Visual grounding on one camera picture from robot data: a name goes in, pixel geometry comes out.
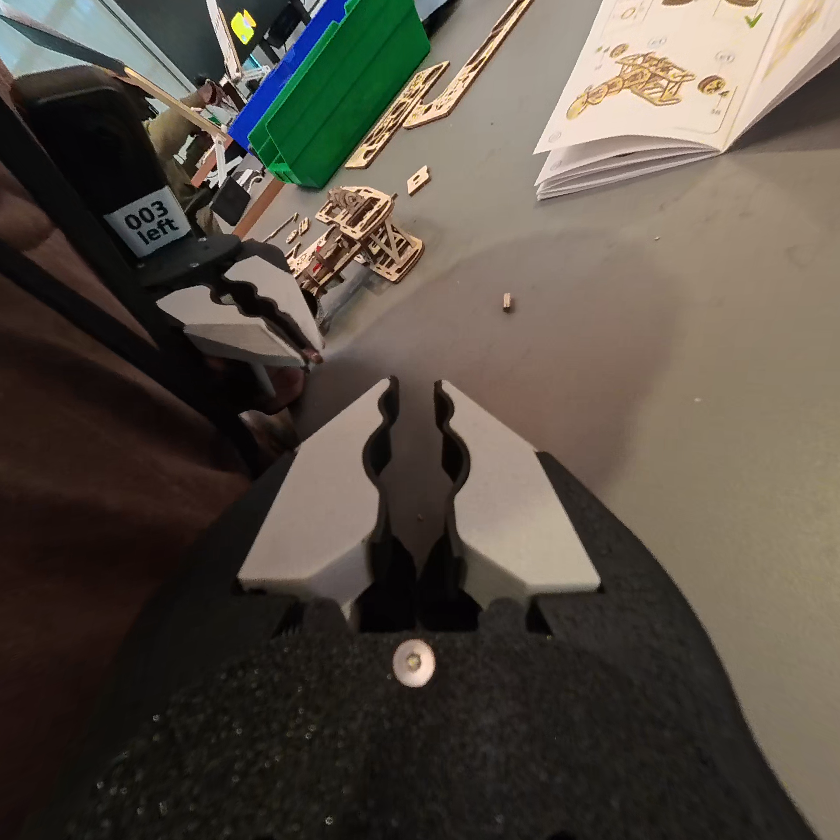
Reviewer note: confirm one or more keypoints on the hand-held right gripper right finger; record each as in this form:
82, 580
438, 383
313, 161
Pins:
518, 525

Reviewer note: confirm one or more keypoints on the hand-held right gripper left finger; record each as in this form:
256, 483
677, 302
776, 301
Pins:
308, 518

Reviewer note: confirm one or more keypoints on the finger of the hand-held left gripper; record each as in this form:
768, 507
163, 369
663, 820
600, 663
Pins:
223, 334
282, 295

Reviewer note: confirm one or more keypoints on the long wooden frame sheet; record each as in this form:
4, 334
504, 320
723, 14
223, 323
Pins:
459, 79

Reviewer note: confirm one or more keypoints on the grey desk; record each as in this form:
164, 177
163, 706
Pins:
656, 394

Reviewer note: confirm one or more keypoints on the person's left hand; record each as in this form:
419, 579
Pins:
79, 367

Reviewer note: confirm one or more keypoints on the small wooden stick piece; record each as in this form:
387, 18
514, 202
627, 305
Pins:
282, 227

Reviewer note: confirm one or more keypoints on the wooden model assembly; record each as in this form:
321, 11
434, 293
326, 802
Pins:
354, 229

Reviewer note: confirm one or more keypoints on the small square wooden piece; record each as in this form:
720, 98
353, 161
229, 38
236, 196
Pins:
418, 180

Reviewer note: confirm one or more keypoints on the computer monitor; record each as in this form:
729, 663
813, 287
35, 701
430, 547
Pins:
243, 26

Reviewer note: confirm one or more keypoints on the blue plastic bin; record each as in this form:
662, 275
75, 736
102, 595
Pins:
282, 85

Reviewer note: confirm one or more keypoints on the wooden cutout part sheet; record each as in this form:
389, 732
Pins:
400, 111

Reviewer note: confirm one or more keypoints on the green plastic bin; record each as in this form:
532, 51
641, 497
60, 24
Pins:
354, 85

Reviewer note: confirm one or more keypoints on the white instruction booklet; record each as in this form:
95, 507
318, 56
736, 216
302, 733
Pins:
656, 118

